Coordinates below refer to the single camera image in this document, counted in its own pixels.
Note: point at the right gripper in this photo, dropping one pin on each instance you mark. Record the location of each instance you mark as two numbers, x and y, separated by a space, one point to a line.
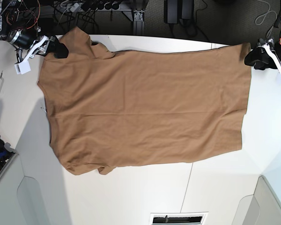
43 45

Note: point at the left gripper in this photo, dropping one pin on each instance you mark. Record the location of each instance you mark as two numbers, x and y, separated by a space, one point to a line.
266 55

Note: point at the tan brown t-shirt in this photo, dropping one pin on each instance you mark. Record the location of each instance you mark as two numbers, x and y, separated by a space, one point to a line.
133 108

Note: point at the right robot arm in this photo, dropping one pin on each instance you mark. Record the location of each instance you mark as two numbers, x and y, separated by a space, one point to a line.
19 26

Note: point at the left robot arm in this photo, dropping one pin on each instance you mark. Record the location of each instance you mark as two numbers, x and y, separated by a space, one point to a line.
276 24

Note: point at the black power adapter brick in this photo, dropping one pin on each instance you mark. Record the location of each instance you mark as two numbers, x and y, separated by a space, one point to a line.
171 11

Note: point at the grey left table panel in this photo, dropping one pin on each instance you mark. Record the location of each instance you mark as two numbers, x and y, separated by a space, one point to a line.
31 196

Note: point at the white table vent grille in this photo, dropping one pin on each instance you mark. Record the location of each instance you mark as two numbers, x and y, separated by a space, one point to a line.
197 218

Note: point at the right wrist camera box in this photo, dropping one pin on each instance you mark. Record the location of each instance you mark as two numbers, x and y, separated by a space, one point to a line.
22 67

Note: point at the aluminium frame post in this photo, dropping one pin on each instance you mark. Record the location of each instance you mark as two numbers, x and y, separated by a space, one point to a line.
138 23

